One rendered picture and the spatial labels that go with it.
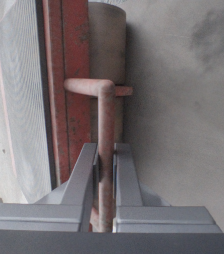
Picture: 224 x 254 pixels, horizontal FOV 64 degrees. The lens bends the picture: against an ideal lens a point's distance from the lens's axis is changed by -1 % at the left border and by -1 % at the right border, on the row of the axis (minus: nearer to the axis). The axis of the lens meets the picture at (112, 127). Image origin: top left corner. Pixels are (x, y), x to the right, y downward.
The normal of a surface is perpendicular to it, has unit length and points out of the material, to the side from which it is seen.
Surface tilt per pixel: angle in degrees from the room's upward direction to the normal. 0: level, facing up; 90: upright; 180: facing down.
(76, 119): 90
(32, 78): 0
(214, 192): 0
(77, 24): 90
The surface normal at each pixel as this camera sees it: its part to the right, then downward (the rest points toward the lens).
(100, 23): 0.25, 0.27
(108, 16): 0.52, 0.24
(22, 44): -0.77, 0.16
